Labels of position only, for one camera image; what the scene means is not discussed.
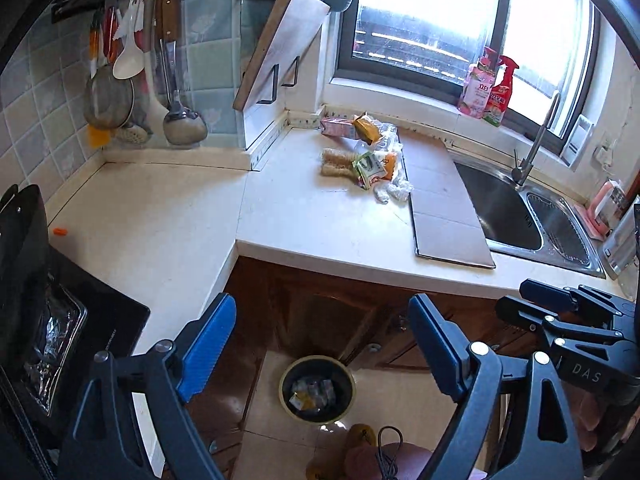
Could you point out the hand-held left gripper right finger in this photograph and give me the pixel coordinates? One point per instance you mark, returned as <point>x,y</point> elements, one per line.
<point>435,345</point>

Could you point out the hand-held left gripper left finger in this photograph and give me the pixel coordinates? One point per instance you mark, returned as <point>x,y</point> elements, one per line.
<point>210,345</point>

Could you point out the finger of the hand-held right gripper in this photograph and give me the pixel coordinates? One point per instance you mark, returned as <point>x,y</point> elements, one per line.
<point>525,312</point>
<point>547,292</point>

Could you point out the round dark trash bin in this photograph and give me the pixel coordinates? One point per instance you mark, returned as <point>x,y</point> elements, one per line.
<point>345,385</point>

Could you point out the clear plastic wrapper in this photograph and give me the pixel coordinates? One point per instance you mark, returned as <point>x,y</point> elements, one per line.
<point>395,190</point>

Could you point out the dried noodle block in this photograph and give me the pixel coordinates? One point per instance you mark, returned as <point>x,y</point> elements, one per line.
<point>337,162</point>

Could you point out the orange snack wrapper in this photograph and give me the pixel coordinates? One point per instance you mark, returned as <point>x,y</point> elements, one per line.
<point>367,127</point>

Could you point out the pink snack wrapper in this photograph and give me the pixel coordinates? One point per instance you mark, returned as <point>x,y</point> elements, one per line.
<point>337,127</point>

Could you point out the person's right hand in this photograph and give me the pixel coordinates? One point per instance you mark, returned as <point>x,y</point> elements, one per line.
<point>590,420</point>

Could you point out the stainless steel sink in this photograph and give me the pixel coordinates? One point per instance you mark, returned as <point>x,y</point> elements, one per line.
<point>505,210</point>

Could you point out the pink sink caddy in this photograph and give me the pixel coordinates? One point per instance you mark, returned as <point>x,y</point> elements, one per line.
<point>602,210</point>

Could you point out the wooden base cabinet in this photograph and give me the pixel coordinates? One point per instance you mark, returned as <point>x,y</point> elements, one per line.
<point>310,305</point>

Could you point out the black gas cooktop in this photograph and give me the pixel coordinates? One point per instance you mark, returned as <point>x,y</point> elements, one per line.
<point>100,320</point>

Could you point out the pile of crumpled wrappers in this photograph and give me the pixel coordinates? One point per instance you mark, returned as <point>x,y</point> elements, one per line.
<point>312,395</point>

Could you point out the metal faucet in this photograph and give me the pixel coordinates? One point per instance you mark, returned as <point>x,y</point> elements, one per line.
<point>537,135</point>

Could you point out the red spray bottle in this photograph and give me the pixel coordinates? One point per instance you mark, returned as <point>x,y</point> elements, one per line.
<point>502,95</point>

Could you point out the pink refill pouch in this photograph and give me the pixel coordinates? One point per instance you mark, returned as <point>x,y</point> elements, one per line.
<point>477,90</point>

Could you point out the metal mesh strainer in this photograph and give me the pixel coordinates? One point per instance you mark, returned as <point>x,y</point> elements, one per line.
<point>107,100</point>

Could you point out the white rice paddle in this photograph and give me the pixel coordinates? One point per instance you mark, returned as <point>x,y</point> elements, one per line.
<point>127,57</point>

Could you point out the dark framed window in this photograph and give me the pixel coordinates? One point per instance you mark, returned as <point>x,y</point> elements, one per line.
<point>425,15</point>

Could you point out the wooden cutting board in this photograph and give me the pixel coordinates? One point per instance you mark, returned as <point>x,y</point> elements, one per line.
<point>285,45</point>

